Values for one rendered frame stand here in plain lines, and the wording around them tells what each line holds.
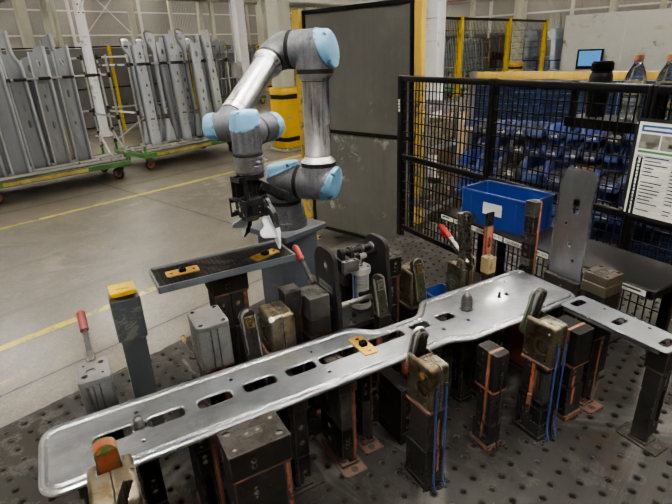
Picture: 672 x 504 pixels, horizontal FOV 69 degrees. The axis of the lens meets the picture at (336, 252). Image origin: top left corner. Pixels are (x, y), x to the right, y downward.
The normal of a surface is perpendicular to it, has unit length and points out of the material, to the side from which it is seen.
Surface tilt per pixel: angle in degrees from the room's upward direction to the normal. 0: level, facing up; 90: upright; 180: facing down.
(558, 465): 0
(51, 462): 0
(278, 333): 90
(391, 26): 89
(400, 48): 90
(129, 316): 90
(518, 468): 0
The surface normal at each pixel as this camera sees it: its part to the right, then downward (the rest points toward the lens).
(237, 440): -0.04, -0.92
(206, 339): 0.49, 0.32
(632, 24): -0.66, 0.31
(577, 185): -0.87, 0.22
